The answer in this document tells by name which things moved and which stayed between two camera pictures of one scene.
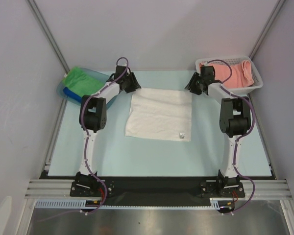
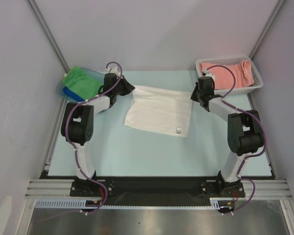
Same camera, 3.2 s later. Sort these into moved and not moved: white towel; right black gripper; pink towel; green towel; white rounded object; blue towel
Moved: white towel; right black gripper
Not moved: green towel; blue towel; pink towel; white rounded object
